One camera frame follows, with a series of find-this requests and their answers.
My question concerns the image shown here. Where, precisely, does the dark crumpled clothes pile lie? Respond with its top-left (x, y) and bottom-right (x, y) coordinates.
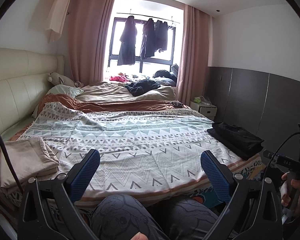
top-left (125, 79), bottom-right (160, 96)

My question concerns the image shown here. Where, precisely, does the person's right hand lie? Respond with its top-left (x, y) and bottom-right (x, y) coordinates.
top-left (281, 172), bottom-right (300, 217)

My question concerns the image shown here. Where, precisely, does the folded black garment stack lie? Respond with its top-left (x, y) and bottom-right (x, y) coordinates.
top-left (207, 122), bottom-right (264, 160)

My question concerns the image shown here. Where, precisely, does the folded beige cloth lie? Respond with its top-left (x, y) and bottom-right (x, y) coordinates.
top-left (0, 137), bottom-right (59, 195)

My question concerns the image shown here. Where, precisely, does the person's patterned grey leg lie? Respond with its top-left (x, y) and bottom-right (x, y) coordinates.
top-left (91, 194), bottom-right (218, 239)

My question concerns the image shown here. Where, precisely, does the patterned white geometric blanket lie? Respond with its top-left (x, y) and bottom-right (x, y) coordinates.
top-left (20, 102), bottom-right (262, 207)

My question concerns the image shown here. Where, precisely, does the cream bedside nightstand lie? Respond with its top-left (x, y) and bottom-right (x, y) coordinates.
top-left (190, 101), bottom-right (217, 121)

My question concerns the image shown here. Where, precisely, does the green item on nightstand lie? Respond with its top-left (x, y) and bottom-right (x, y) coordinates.
top-left (193, 96), bottom-right (202, 103)

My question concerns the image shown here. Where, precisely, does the beige brown duvet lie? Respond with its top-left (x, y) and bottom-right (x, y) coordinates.
top-left (36, 82), bottom-right (178, 115)

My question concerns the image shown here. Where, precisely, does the small black device on bed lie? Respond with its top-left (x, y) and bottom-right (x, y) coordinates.
top-left (170, 101), bottom-right (183, 108)

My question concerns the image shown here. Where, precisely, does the light green pillow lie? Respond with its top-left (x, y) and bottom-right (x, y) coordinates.
top-left (47, 85), bottom-right (84, 98)

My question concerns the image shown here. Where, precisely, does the right pink curtain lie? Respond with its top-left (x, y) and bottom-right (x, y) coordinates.
top-left (176, 5), bottom-right (210, 105)

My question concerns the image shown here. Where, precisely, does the pink curtain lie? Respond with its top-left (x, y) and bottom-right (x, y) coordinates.
top-left (68, 0), bottom-right (115, 85)
top-left (176, 5), bottom-right (210, 105)

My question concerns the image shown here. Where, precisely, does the plush toy on bed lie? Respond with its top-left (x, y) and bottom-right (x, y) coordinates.
top-left (47, 72), bottom-right (84, 88)

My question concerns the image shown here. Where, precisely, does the red garment by window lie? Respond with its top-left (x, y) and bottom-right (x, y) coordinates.
top-left (109, 73), bottom-right (130, 83)

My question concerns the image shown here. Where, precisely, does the dark pillow by window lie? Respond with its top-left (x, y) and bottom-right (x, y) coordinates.
top-left (153, 64), bottom-right (179, 87)

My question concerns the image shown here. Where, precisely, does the cream padded headboard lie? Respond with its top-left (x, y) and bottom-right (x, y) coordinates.
top-left (0, 48), bottom-right (64, 133)

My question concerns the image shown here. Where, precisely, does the hanging dark jacket left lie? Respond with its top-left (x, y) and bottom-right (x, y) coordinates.
top-left (117, 16), bottom-right (138, 66)

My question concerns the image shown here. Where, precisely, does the hanging dark jacket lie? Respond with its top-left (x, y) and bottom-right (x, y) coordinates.
top-left (117, 16), bottom-right (138, 66)
top-left (140, 18), bottom-right (168, 60)

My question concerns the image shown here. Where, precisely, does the hanging dark jacket right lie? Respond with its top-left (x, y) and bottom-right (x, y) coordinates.
top-left (140, 18), bottom-right (168, 60)

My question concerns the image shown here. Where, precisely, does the beige air conditioner cover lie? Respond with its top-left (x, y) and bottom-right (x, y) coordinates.
top-left (45, 0), bottom-right (71, 43)

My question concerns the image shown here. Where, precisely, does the left pink curtain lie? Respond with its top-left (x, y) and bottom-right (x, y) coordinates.
top-left (68, 0), bottom-right (115, 85)

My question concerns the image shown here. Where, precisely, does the black cable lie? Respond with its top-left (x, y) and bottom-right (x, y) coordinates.
top-left (0, 118), bottom-right (24, 194)

